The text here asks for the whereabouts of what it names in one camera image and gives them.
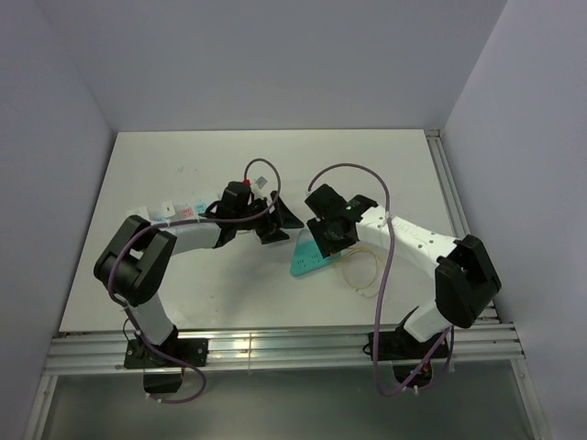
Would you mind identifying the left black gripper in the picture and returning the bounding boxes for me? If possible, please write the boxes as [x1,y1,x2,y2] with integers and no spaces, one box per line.
[235,192,304,245]

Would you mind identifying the teal triangular socket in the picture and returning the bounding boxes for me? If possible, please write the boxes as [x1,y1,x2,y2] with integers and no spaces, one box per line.
[290,229,339,278]

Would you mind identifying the white colourful power strip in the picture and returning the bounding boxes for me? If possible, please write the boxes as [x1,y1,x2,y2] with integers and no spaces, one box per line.
[126,191,219,224]

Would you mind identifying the white charger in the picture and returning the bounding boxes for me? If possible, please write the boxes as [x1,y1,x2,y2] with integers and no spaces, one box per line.
[161,201,176,218]

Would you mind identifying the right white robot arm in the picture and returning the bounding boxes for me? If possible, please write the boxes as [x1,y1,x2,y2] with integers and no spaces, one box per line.
[305,184,502,358]

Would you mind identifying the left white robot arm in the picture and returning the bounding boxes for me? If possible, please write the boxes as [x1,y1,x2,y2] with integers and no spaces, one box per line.
[94,181,304,366]

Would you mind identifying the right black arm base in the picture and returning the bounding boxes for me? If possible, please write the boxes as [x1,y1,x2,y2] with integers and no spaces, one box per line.
[379,329,454,389]

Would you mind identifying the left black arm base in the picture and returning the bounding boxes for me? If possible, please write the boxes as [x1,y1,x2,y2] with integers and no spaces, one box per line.
[123,338,209,404]

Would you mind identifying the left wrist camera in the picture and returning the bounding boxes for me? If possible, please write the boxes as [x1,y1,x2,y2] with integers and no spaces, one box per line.
[243,176,270,200]

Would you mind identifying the yellow cable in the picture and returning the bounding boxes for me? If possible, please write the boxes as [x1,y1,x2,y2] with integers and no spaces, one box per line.
[337,247,386,299]

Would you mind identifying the aluminium front rail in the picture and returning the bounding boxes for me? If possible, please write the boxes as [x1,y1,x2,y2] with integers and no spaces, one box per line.
[42,324,525,376]

